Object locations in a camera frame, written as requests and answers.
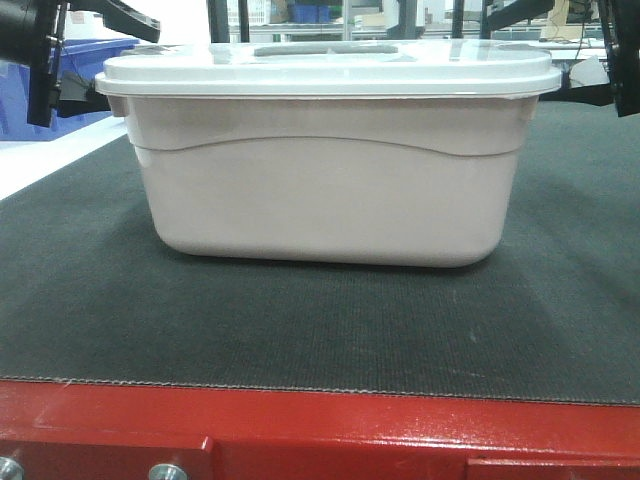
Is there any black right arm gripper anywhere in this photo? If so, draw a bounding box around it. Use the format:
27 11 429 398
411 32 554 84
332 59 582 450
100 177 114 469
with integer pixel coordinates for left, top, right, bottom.
564 0 639 117

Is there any blue crate beside table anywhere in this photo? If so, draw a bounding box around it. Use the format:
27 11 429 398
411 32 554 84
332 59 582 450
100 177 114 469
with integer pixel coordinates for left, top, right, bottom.
1 37 139 141

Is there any silver bolt far left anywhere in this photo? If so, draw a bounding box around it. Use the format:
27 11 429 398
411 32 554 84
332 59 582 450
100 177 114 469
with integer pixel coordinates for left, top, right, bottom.
0 456 24 480

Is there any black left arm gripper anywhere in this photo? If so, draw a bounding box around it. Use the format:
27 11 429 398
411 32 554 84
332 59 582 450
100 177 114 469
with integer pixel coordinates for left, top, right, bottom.
1 0 160 128

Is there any red metal cart frame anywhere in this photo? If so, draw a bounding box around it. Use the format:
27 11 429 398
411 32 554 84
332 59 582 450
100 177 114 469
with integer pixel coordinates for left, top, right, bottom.
1 380 639 479

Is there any white lidded storage bin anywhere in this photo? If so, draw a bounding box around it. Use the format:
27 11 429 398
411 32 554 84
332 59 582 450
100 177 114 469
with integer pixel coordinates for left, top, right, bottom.
95 39 562 267

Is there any dark grey table mat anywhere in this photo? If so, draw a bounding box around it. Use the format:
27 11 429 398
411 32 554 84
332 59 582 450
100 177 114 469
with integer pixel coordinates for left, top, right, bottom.
1 102 639 405

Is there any silver bolt on cart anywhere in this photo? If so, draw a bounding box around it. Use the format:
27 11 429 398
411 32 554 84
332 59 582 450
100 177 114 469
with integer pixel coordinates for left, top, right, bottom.
148 463 189 480

